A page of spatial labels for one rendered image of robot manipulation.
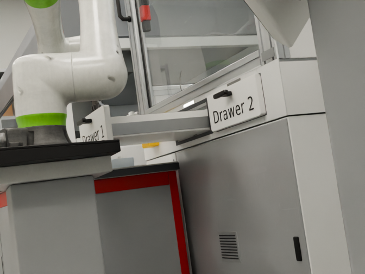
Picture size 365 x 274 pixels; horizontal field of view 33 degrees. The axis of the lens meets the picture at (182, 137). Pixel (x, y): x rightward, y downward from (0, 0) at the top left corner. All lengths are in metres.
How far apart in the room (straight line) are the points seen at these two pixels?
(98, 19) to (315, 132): 0.64
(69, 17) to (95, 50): 1.25
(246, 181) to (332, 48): 0.76
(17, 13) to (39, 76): 4.84
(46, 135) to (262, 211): 0.61
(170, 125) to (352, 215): 0.93
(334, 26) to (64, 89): 0.76
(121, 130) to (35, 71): 0.35
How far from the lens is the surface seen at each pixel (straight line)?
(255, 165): 1.70
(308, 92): 1.61
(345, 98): 1.06
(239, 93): 1.71
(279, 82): 1.57
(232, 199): 1.84
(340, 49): 1.07
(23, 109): 1.59
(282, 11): 1.19
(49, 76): 1.58
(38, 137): 1.57
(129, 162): 2.15
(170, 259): 2.10
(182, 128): 1.88
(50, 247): 1.52
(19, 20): 6.39
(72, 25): 2.85
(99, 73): 1.58
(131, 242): 2.05
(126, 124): 1.82
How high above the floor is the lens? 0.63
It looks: 6 degrees up
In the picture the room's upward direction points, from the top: 8 degrees counter-clockwise
